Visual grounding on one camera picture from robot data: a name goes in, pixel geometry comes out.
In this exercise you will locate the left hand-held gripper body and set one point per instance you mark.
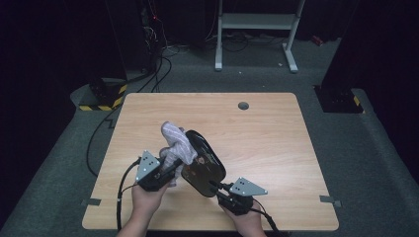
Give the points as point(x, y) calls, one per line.
point(150, 174)

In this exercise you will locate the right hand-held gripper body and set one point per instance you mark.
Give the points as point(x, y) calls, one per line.
point(242, 194)

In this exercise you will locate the purple striped cloth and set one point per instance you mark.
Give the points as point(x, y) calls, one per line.
point(179, 141)

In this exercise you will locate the black floral plate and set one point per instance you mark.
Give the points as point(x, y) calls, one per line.
point(204, 164)

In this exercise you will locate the person's left hand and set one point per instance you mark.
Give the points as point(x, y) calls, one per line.
point(146, 202)

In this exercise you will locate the person's right hand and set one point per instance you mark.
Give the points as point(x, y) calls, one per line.
point(245, 222)

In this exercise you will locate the grey tape piece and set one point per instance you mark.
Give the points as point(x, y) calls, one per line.
point(329, 199)
point(91, 201)

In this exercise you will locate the grey round table grommet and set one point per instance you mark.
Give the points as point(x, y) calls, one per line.
point(243, 106)

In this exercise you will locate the black yellow striped base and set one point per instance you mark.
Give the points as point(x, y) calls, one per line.
point(107, 95)
point(339, 100)

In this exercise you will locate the white metal stand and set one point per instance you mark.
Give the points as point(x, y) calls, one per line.
point(257, 21)

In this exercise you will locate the small red floor object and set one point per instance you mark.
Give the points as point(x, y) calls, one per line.
point(318, 40)

